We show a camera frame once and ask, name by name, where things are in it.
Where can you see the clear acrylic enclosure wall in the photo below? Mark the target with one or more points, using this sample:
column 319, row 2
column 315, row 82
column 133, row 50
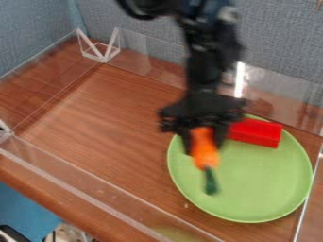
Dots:
column 82, row 151

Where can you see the green plate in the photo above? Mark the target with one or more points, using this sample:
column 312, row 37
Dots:
column 264, row 182

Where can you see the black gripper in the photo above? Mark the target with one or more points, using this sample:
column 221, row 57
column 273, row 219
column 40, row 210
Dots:
column 201, row 110

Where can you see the clear acrylic corner bracket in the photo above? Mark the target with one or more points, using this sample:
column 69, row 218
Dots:
column 96, row 51

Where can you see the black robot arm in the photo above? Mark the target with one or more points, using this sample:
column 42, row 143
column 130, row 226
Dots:
column 206, row 22

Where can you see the red rectangular block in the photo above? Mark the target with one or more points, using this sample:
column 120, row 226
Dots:
column 256, row 132

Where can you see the orange toy carrot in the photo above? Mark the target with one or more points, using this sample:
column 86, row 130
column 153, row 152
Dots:
column 205, row 157

